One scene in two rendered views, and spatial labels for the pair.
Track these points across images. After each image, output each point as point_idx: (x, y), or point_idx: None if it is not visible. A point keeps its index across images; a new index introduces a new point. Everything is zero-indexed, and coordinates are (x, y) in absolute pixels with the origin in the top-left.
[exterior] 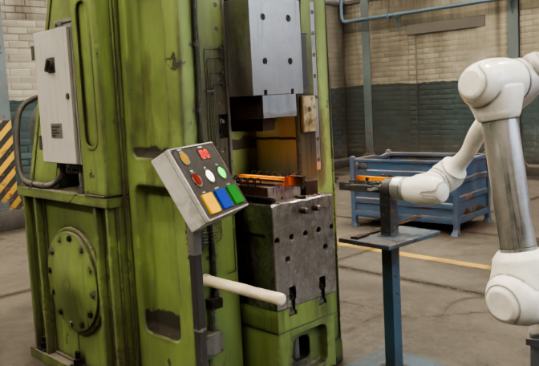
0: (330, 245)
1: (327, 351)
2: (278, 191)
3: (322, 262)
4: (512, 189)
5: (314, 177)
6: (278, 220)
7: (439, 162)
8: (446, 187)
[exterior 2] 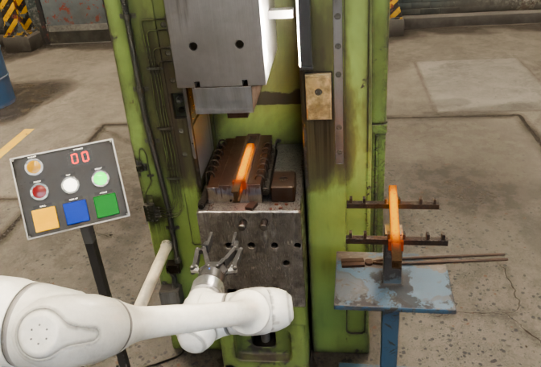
0: (295, 263)
1: (291, 353)
2: (225, 193)
3: (281, 277)
4: None
5: (330, 171)
6: (207, 226)
7: (238, 291)
8: (194, 340)
